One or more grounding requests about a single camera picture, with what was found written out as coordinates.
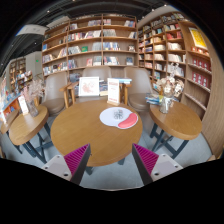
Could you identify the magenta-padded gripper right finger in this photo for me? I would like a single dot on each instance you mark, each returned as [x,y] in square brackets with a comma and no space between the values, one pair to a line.
[165,164]

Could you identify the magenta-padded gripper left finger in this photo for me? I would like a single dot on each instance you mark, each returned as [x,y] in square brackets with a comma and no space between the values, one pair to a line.
[58,165]

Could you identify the transparent computer mouse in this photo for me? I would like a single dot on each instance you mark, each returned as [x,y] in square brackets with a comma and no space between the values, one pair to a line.
[118,114]

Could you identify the white mouse pad, red rest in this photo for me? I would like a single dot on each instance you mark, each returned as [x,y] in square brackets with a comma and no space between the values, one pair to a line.
[106,118]

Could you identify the round wooden side table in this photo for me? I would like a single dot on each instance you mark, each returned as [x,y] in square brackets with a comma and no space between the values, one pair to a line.
[28,123]
[176,120]

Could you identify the glass vase with dried flowers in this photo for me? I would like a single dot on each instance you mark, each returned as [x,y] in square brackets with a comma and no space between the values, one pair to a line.
[165,105]
[32,108]

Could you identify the stack of colourful books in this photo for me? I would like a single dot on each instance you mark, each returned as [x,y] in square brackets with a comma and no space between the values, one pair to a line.
[151,99]

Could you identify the small white card sign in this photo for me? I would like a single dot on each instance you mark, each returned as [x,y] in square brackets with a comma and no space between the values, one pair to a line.
[23,105]

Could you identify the beige armchair with wooden arms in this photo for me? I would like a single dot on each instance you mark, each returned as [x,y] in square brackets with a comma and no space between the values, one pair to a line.
[55,86]
[138,81]
[96,70]

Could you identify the low colourful book display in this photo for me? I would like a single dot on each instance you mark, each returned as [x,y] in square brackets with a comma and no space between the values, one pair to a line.
[8,100]

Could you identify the white framed picture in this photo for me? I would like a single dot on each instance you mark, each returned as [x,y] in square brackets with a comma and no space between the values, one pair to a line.
[88,86]

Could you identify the white sign on wooden stand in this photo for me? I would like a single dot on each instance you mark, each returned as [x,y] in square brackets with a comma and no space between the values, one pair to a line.
[113,91]

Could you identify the dark book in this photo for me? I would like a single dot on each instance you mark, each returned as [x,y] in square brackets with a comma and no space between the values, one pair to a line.
[103,88]

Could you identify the light blue book stack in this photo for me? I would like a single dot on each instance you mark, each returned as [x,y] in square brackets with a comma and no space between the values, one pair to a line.
[125,81]

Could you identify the small wooden bookshelf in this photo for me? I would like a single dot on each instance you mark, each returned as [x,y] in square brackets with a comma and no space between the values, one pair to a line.
[18,68]

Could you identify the curved wooden bookshelf with books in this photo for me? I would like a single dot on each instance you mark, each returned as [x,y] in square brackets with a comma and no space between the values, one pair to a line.
[166,46]

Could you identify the wide wooden bookshelf with books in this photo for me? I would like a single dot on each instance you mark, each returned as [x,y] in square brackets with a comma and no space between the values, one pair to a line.
[90,43]

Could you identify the white hanging ceiling panel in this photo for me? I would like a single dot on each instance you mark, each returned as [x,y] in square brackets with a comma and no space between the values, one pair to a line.
[31,30]

